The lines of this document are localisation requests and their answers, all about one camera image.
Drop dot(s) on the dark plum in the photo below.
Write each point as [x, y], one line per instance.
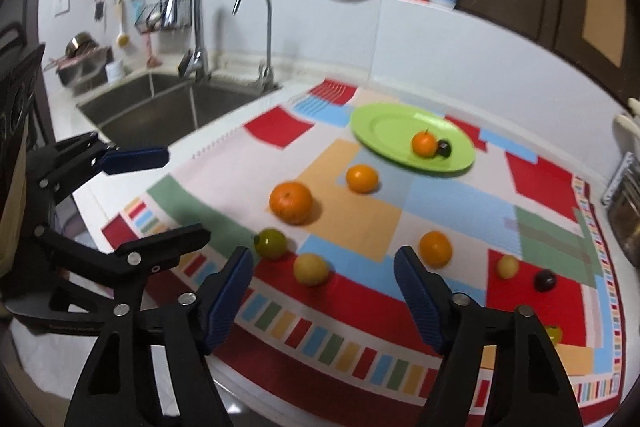
[545, 279]
[445, 149]

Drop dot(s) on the yellow fruit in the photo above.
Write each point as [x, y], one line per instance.
[507, 266]
[311, 269]

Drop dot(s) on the white wall outlet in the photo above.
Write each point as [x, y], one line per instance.
[62, 5]

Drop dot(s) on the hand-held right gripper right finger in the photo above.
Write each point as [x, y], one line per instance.
[420, 302]

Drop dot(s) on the white cup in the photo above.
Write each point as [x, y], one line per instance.
[115, 71]

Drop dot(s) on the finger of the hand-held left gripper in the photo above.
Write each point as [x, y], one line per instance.
[165, 244]
[135, 159]

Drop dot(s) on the green plate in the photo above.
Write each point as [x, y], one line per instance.
[390, 132]

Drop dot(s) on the yellow dish brush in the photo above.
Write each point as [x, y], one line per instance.
[122, 34]

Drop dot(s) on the slim chrome faucet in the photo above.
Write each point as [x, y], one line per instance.
[268, 37]

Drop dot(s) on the small steel pot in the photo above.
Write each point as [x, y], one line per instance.
[80, 44]

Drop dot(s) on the orange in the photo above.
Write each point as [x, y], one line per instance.
[435, 248]
[291, 203]
[362, 178]
[425, 143]

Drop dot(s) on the chrome pull-down faucet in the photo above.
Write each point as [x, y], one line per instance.
[197, 7]

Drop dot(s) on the colourful patchwork mat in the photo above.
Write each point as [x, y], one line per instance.
[450, 207]

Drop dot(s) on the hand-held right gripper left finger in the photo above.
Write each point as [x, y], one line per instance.
[227, 302]

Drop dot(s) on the steel sink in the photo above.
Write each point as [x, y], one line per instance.
[150, 99]

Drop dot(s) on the green fruit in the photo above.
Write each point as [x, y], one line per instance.
[555, 334]
[270, 243]

